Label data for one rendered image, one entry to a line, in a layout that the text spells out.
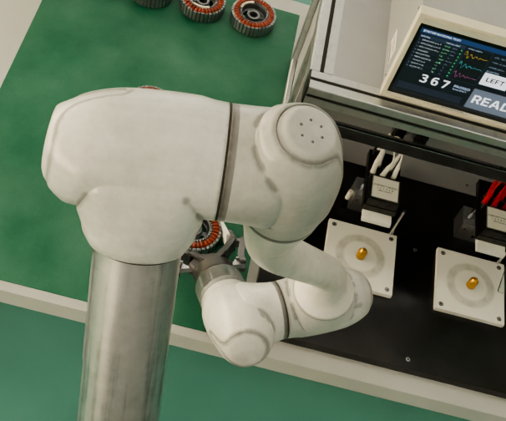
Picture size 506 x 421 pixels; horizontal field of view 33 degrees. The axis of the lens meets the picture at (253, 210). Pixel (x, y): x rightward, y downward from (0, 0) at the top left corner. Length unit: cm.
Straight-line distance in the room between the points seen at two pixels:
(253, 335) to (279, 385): 110
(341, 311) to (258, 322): 14
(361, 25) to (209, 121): 86
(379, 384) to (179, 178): 92
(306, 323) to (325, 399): 107
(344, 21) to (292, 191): 86
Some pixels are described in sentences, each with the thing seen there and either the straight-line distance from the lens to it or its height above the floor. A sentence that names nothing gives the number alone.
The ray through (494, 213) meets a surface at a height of 92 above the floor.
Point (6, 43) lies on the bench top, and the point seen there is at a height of 75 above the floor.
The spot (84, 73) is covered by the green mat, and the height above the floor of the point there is 75.
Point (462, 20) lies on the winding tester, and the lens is 149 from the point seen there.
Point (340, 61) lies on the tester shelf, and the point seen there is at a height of 111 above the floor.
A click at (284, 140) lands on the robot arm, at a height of 157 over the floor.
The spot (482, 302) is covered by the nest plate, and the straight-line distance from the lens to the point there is 184.
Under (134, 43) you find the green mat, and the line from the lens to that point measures 206.
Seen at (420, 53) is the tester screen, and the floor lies 124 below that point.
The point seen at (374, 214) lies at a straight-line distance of 173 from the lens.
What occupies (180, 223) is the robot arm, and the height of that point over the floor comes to 146.
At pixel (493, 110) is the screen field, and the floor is 115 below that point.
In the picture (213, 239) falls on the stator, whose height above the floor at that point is 79.
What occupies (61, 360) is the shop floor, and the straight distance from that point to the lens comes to 242.
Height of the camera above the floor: 221
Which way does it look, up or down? 54 degrees down
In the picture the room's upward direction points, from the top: 21 degrees clockwise
